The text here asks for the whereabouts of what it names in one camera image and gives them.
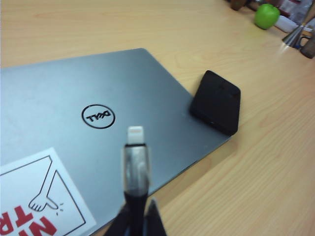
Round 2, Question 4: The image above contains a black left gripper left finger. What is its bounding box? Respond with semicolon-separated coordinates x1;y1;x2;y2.
108;201;130;236

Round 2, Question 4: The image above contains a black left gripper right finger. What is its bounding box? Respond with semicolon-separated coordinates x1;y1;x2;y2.
145;196;168;236

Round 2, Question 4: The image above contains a black charging cable silver plug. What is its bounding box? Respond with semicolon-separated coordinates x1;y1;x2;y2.
122;125;151;236

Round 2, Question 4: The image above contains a black smartphone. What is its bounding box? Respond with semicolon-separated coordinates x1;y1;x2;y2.
189;70;242;136

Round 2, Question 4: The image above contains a silver Dell laptop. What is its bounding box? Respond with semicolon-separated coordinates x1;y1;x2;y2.
0;48;232;236

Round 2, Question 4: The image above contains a metal cone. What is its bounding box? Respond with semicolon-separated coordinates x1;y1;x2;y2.
282;4;315;49

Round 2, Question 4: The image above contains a brown mug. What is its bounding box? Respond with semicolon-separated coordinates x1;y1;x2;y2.
297;34;315;59

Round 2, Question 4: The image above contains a dark brown object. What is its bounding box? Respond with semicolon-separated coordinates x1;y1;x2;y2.
228;0;259;12

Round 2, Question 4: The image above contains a green apple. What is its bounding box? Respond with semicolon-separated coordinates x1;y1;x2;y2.
253;3;281;30

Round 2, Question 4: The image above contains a white plastic object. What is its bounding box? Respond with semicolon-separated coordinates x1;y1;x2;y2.
274;15;297;32

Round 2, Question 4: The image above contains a red white packet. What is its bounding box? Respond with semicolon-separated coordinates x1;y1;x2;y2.
280;0;311;25

